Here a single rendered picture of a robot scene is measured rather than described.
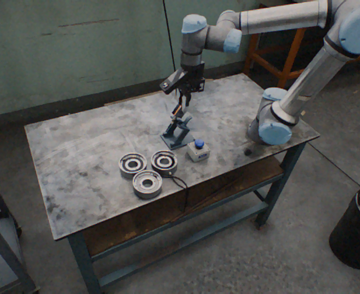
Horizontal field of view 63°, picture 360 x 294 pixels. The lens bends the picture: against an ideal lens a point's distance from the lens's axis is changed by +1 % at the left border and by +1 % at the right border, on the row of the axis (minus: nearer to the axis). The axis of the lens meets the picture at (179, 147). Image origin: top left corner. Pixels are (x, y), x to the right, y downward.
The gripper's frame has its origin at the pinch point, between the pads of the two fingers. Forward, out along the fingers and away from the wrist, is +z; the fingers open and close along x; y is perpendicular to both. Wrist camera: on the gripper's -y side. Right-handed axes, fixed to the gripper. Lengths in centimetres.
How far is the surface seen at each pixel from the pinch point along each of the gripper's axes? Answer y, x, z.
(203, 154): 3.2, -15.4, 13.4
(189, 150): -0.8, -10.8, 13.2
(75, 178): -45.3, -2.9, 16.3
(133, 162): -23.5, -6.4, 14.4
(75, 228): -51, -23, 16
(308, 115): 178, 50, 96
